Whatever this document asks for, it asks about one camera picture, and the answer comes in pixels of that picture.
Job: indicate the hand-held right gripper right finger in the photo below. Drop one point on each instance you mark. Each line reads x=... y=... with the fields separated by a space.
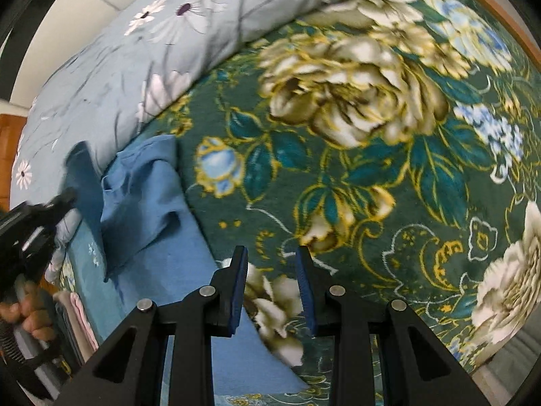
x=305 y=287

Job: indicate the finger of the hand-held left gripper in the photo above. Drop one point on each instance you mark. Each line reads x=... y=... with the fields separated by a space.
x=59 y=203

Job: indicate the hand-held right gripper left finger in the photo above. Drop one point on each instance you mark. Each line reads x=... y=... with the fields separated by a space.
x=238 y=287

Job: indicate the blue garment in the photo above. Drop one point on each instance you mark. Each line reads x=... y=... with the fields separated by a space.
x=160 y=237

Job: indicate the person's left hand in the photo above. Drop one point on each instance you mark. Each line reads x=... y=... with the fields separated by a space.
x=31 y=315

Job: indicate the pink folded cloth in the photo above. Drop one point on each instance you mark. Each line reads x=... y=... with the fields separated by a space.
x=78 y=321

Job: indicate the green floral blanket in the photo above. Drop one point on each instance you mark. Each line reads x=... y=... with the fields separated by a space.
x=359 y=169

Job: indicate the grey floral quilt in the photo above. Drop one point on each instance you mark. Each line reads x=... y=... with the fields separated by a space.
x=139 y=50

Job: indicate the wooden bed frame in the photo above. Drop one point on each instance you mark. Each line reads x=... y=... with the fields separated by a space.
x=503 y=21

